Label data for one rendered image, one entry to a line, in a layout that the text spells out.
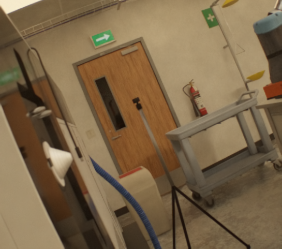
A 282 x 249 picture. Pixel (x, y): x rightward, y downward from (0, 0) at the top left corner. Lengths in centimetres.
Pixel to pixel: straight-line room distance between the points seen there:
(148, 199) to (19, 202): 286
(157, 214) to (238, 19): 326
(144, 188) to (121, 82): 178
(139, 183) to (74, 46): 221
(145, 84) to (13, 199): 414
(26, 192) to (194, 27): 455
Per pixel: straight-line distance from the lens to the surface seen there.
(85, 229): 41
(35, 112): 38
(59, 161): 39
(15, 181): 22
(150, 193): 305
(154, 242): 154
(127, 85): 429
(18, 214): 23
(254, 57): 500
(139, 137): 427
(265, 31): 112
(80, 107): 422
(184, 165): 355
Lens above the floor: 122
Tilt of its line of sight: 1 degrees down
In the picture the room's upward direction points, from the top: 23 degrees counter-clockwise
